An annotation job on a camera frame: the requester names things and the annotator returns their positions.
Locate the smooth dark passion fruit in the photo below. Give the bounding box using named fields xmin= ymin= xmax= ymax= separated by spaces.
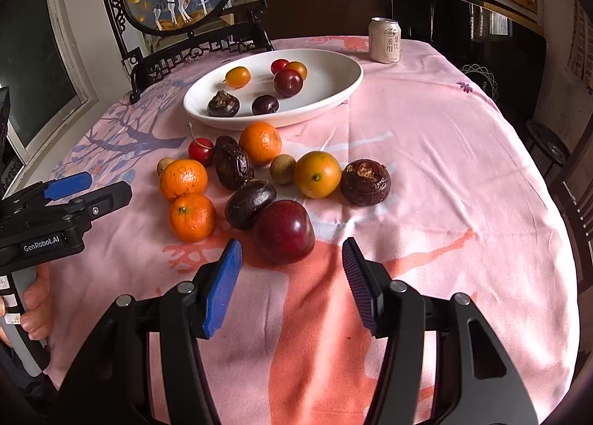
xmin=225 ymin=179 xmax=278 ymax=231

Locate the large red apple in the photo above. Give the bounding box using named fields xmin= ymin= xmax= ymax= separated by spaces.
xmin=252 ymin=200 xmax=316 ymax=265

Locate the dark slatted wooden chair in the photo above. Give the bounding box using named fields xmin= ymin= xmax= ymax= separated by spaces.
xmin=549 ymin=129 xmax=593 ymax=278

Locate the black round stool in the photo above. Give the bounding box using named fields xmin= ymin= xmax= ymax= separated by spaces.
xmin=525 ymin=119 xmax=570 ymax=181

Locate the carved dark wooden chair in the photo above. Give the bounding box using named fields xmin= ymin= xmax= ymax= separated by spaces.
xmin=130 ymin=22 xmax=275 ymax=104

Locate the person's left hand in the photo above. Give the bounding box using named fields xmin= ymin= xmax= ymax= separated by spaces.
xmin=21 ymin=264 xmax=54 ymax=342

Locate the yellow-orange cherry tomato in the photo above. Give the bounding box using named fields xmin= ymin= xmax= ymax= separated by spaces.
xmin=224 ymin=66 xmax=252 ymax=87

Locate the small dark purple fruit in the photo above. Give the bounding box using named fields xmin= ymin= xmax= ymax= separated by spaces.
xmin=251 ymin=95 xmax=281 ymax=115

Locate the wrinkled dark passion fruit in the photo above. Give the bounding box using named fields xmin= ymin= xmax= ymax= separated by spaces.
xmin=212 ymin=143 xmax=255 ymax=191

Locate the green-brown kiwi berry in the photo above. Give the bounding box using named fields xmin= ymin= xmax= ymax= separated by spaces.
xmin=270 ymin=155 xmax=297 ymax=185

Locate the pink printed tablecloth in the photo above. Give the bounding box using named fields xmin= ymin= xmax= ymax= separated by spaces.
xmin=46 ymin=36 xmax=580 ymax=425

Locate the pale drink can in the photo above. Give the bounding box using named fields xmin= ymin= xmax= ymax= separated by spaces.
xmin=368 ymin=17 xmax=401 ymax=64

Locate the white framed window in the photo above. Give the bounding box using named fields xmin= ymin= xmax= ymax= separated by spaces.
xmin=0 ymin=0 xmax=99 ymax=162

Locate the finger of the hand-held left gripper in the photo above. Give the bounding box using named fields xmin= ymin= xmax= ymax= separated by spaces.
xmin=28 ymin=181 xmax=133 ymax=240
xmin=0 ymin=172 xmax=93 ymax=213

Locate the yellow-orange orange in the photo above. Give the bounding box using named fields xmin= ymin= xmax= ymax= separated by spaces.
xmin=294 ymin=151 xmax=342 ymax=199

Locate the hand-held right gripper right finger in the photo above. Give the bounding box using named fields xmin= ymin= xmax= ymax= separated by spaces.
xmin=342 ymin=237 xmax=540 ymax=425

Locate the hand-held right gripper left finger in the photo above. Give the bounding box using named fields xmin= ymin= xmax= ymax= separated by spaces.
xmin=60 ymin=239 xmax=244 ymax=425

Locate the large dark water chestnut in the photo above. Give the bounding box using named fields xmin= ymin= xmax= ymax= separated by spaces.
xmin=340 ymin=159 xmax=391 ymax=207

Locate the black glossy cabinet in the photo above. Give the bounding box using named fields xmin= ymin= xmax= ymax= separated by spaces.
xmin=391 ymin=0 xmax=547 ymax=120

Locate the red cherry with stem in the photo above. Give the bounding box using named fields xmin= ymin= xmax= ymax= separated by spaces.
xmin=186 ymin=122 xmax=215 ymax=167

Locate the dark red plum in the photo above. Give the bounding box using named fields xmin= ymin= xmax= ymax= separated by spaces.
xmin=274 ymin=69 xmax=304 ymax=98

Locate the orange tangerine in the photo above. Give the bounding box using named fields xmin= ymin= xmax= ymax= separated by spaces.
xmin=238 ymin=122 xmax=283 ymax=166
xmin=169 ymin=193 xmax=217 ymax=243
xmin=159 ymin=159 xmax=209 ymax=203

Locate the white oval plate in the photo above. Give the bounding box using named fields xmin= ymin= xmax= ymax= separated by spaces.
xmin=183 ymin=49 xmax=364 ymax=132

